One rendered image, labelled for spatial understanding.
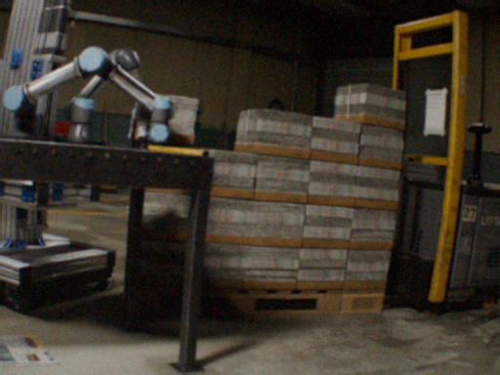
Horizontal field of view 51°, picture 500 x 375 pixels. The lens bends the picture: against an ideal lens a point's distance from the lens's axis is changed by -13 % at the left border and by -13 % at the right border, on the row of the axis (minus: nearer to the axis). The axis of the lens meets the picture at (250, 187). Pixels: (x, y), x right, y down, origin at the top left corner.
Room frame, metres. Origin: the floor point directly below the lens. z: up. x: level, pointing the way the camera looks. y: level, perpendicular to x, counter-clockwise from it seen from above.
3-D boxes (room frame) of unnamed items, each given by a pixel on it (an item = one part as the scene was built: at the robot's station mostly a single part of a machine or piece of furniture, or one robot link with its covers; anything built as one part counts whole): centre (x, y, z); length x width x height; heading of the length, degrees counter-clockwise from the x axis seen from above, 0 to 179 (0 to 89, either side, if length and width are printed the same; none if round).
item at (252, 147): (3.17, -0.09, 0.86); 0.38 x 0.29 x 0.04; 19
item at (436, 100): (3.51, -1.08, 1.27); 0.57 x 0.01 x 0.65; 19
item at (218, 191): (3.12, 0.04, 0.40); 1.16 x 0.38 x 0.51; 109
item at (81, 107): (3.04, 0.95, 0.98); 0.13 x 0.12 x 0.14; 42
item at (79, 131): (3.04, 0.95, 0.87); 0.15 x 0.15 x 0.10
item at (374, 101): (3.36, -0.65, 0.65); 0.39 x 0.30 x 1.29; 19
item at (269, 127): (3.17, -0.09, 0.95); 0.38 x 0.29 x 0.23; 19
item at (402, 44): (3.82, -0.95, 0.97); 0.09 x 0.09 x 1.75; 19
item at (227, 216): (3.12, 0.04, 0.42); 1.17 x 0.39 x 0.83; 109
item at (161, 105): (2.47, 0.40, 0.97); 0.11 x 0.08 x 0.11; 1
